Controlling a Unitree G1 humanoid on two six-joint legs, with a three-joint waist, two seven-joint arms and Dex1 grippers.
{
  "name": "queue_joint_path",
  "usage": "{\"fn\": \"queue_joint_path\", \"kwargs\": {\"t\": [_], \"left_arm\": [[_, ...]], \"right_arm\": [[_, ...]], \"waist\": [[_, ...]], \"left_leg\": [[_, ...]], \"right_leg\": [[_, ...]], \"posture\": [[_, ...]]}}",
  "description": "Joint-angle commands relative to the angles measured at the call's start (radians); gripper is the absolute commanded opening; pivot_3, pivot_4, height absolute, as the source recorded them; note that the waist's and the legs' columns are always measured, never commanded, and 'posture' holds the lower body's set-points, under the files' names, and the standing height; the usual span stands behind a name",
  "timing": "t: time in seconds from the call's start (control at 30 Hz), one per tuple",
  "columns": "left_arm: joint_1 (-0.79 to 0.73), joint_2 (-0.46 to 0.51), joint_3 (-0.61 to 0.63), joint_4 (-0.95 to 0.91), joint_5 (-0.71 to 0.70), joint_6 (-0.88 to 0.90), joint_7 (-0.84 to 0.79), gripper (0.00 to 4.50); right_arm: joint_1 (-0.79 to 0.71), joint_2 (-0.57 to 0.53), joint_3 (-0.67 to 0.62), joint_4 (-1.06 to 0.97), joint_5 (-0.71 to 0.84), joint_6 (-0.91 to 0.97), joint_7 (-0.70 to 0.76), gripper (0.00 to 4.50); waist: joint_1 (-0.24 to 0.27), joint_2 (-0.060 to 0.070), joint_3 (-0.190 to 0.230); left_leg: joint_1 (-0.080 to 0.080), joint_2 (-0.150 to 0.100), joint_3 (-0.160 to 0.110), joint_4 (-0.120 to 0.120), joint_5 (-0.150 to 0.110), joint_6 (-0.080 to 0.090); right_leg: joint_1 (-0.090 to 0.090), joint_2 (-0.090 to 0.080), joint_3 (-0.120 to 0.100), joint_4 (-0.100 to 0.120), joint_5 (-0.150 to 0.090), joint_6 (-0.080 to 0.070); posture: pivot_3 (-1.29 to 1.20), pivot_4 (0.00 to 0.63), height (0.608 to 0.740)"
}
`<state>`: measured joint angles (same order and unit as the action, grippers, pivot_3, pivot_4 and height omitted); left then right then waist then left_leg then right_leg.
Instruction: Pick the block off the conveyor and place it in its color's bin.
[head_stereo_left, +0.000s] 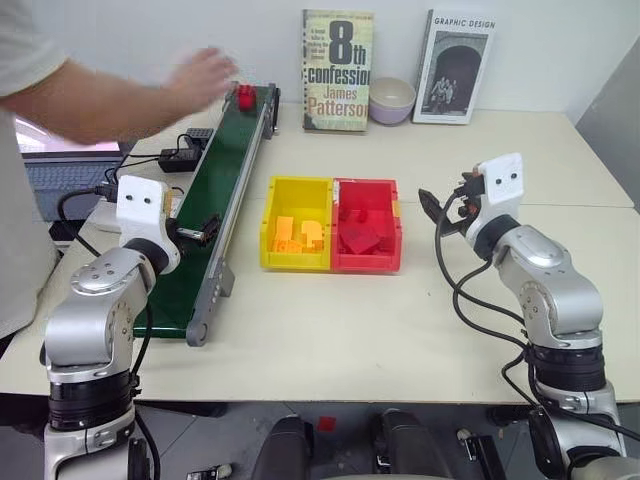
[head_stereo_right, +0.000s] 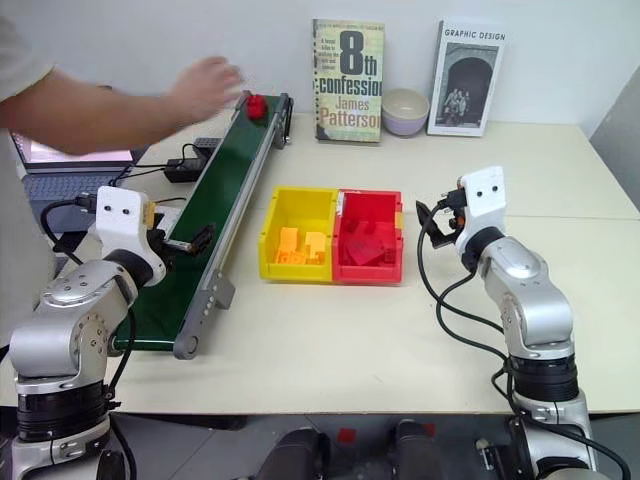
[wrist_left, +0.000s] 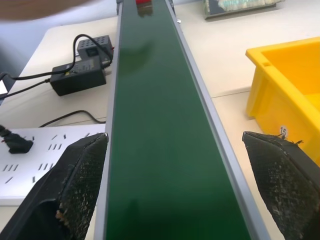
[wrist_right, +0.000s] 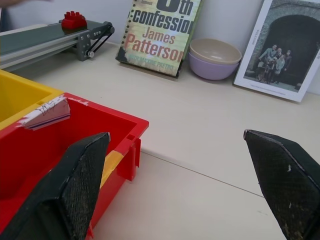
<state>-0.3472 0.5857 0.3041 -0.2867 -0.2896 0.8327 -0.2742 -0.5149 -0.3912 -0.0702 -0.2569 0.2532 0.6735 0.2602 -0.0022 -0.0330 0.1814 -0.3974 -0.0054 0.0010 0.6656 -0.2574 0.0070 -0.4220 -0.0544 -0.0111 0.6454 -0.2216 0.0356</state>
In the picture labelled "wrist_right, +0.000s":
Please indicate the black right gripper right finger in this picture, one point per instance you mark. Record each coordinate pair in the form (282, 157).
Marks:
(287, 180)

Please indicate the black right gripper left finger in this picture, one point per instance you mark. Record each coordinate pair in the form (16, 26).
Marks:
(72, 190)

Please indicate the grey conveyor belt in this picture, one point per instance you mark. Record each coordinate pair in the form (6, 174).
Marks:
(47, 42)

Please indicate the yellow tape strip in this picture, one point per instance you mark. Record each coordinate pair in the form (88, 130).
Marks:
(110, 165)

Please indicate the red plastic bin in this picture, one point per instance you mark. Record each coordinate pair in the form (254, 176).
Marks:
(82, 130)

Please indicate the torn white paper label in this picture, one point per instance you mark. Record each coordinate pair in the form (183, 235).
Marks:
(48, 113)

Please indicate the yellow plastic bin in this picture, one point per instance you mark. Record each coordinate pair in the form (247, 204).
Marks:
(17, 95)

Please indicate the white framed family photo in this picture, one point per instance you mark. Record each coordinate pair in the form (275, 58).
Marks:
(280, 50)

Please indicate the lavender bowl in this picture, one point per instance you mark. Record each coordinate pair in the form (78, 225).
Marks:
(212, 70)

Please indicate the beige bowl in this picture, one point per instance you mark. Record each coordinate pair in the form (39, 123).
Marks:
(215, 51)

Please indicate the red toy building block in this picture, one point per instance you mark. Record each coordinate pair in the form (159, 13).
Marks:
(73, 21)

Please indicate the James Patterson paperback book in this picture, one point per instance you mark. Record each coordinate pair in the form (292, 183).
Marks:
(160, 35)

